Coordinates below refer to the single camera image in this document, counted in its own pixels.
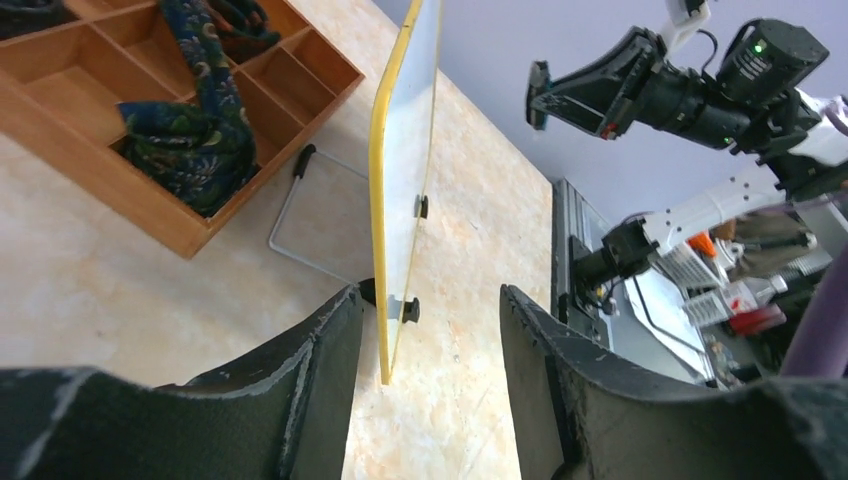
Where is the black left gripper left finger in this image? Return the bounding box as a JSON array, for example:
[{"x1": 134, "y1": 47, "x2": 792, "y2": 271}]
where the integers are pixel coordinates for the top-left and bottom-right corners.
[{"x1": 1, "y1": 286, "x2": 364, "y2": 479}]

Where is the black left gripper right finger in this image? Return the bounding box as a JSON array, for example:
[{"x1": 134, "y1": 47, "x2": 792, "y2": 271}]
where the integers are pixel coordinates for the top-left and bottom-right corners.
[{"x1": 500, "y1": 285, "x2": 847, "y2": 479}]

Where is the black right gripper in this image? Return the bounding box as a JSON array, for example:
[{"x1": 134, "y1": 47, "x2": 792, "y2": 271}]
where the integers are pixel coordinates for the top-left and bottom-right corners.
[{"x1": 525, "y1": 27, "x2": 703, "y2": 140}]

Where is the white whiteboard with yellow frame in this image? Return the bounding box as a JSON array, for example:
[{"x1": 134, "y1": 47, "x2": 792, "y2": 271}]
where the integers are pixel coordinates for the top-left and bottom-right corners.
[{"x1": 368, "y1": 1, "x2": 443, "y2": 385}]

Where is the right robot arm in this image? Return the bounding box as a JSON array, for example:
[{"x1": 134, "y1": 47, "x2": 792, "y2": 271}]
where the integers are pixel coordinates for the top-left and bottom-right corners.
[{"x1": 525, "y1": 19, "x2": 847, "y2": 289}]

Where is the black whiteboard foot right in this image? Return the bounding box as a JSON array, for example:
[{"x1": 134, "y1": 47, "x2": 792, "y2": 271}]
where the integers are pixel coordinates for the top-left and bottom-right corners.
[{"x1": 416, "y1": 195, "x2": 429, "y2": 219}]

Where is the black whiteboard foot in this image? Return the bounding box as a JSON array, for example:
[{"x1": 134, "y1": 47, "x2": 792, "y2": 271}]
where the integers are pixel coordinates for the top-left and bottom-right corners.
[
  {"x1": 416, "y1": 195, "x2": 429, "y2": 219},
  {"x1": 388, "y1": 296, "x2": 421, "y2": 324}
]

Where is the black whiteboard foot left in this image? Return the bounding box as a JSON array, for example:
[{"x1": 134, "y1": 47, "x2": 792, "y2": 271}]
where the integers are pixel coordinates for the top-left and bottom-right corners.
[{"x1": 388, "y1": 296, "x2": 421, "y2": 324}]

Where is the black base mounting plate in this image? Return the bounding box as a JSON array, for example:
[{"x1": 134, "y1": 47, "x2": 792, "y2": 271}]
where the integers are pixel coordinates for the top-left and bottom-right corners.
[{"x1": 552, "y1": 179, "x2": 612, "y2": 348}]

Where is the background clutter of objects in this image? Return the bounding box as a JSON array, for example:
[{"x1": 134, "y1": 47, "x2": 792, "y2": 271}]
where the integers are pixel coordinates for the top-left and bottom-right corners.
[{"x1": 625, "y1": 214, "x2": 832, "y2": 388}]

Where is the dark object in tray right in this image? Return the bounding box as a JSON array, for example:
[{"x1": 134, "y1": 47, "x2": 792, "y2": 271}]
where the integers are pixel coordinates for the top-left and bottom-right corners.
[{"x1": 117, "y1": 1, "x2": 281, "y2": 218}]

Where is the orange plastic tray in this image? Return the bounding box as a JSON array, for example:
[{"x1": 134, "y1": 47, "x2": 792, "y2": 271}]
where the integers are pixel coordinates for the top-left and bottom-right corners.
[{"x1": 1, "y1": 1, "x2": 363, "y2": 259}]

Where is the black object in tray left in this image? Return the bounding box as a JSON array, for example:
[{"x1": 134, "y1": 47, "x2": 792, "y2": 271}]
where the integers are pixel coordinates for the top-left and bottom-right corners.
[{"x1": 1, "y1": 0, "x2": 76, "y2": 40}]

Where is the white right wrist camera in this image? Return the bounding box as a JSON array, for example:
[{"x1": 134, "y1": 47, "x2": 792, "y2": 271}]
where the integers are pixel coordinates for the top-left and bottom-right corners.
[{"x1": 659, "y1": 0, "x2": 711, "y2": 53}]

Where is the grey wire whiteboard stand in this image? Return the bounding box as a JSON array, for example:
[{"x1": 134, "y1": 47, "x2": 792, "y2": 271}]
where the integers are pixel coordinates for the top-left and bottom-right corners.
[{"x1": 268, "y1": 144, "x2": 374, "y2": 283}]

